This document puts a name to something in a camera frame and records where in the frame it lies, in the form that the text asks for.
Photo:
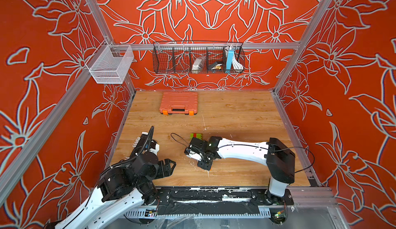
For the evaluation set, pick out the clear plastic bag in basket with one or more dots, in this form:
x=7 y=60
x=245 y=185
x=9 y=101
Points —
x=198 y=65

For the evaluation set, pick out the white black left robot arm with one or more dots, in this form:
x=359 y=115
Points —
x=123 y=186

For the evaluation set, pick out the white wire wall basket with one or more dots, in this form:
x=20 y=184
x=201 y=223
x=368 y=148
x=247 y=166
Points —
x=110 y=65

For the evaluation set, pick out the black round puck with label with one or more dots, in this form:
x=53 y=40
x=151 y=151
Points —
x=154 y=147

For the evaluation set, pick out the orange plastic tool case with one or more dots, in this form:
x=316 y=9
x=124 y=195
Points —
x=178 y=102

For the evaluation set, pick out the black wire wall basket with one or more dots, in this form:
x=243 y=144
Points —
x=177 y=57

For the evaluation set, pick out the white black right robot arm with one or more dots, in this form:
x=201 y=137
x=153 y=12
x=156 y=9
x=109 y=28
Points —
x=273 y=154

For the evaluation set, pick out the black small item in basket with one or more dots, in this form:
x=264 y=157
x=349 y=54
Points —
x=215 y=66

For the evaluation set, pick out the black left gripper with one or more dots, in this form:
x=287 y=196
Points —
x=163 y=173

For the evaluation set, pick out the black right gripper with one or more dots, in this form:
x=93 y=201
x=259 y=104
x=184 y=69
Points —
x=204 y=167

